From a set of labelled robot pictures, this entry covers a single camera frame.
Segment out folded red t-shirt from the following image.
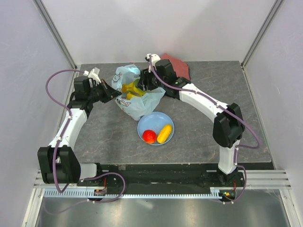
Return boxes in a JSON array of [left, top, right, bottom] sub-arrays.
[[160, 53, 191, 81]]

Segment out yellow banana bunch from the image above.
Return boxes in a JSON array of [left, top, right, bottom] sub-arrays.
[[126, 93, 140, 100], [121, 83, 146, 97]]

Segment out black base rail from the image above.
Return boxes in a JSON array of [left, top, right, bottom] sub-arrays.
[[77, 162, 248, 190]]

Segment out yellow mango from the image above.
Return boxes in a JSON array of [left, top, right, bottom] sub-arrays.
[[157, 124, 172, 144]]

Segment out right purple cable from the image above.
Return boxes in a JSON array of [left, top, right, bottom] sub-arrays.
[[148, 55, 263, 171]]

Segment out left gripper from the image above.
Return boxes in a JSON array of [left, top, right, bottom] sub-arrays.
[[87, 79, 121, 104]]

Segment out white cable duct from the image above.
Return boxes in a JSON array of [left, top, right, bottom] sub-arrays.
[[43, 188, 223, 199]]

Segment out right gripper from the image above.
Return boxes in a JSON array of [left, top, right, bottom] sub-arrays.
[[136, 67, 166, 92]]

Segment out blue plate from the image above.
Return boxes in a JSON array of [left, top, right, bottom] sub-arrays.
[[137, 112, 175, 146]]

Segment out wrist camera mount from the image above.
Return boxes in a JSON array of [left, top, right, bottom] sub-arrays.
[[83, 67, 101, 85], [145, 53, 161, 66]]

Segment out purple cable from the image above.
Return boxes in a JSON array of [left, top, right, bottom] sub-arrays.
[[45, 69, 86, 194], [148, 55, 263, 171]]

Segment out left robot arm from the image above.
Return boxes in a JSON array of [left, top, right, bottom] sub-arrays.
[[37, 76, 122, 184]]

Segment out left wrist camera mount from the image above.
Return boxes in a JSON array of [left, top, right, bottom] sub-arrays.
[[83, 67, 101, 85]]

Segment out green mango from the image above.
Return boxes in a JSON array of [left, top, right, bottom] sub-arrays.
[[133, 79, 141, 89]]

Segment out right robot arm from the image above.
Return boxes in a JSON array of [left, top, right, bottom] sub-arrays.
[[137, 54, 245, 186]]

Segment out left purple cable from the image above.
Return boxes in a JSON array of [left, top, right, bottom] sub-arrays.
[[45, 69, 86, 194]]

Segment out red apple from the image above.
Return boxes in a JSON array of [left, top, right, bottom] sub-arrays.
[[142, 130, 157, 144]]

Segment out light blue plastic bag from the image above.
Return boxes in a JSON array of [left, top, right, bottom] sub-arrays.
[[112, 64, 165, 121]]

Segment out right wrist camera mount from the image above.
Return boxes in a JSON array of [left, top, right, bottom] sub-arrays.
[[145, 53, 161, 66]]

